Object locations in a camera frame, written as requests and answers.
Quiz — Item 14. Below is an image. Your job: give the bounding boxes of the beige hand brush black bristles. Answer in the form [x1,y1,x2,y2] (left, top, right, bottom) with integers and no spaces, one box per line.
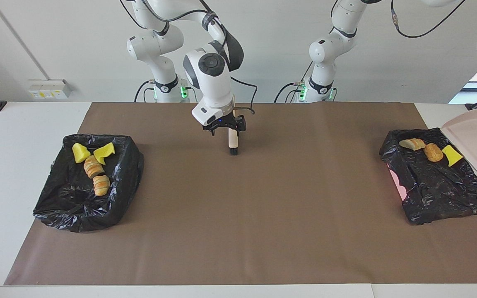
[227,128,241,156]

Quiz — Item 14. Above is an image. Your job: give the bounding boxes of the yellow sponge piece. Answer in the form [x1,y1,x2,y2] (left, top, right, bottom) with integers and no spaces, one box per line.
[93,142,116,166]
[72,142,92,164]
[441,144,464,168]

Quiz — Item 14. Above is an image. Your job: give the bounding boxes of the striped croissant piece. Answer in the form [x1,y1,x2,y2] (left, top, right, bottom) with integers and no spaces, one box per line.
[83,155,106,179]

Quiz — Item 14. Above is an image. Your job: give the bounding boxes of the pale flaky pastry piece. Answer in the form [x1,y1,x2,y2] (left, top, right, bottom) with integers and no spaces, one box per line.
[92,175,111,197]

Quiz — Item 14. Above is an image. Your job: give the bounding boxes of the striped golden pastry piece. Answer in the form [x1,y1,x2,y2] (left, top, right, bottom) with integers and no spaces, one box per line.
[399,138,426,151]

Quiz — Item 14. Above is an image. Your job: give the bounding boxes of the brown fried nugget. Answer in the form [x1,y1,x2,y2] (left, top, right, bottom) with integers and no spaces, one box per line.
[424,142,445,163]

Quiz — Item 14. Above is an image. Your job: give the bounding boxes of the black plastic trash bag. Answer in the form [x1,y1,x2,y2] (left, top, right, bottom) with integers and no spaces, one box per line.
[379,127,477,226]
[33,133,145,233]

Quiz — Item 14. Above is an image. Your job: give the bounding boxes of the pink plastic bin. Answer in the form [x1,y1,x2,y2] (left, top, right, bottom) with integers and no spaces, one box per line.
[389,168,408,203]

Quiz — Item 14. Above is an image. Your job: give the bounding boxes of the brown table mat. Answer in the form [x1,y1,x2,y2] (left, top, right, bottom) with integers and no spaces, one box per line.
[4,102,477,286]

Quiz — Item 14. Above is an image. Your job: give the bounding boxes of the black left base cables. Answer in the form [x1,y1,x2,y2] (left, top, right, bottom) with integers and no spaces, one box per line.
[274,61,314,103]

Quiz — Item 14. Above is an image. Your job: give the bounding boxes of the black base cables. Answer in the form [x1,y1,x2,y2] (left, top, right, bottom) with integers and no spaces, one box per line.
[133,79,198,103]
[274,61,314,103]

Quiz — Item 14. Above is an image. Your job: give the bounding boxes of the black right base cables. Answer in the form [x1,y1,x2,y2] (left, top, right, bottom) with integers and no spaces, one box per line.
[133,79,198,103]

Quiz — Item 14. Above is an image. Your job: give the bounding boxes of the white wall socket box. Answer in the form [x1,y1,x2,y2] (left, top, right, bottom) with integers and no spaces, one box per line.
[28,79,72,100]

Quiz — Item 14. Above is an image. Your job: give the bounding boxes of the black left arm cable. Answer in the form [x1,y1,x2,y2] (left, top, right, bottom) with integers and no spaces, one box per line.
[389,0,467,39]

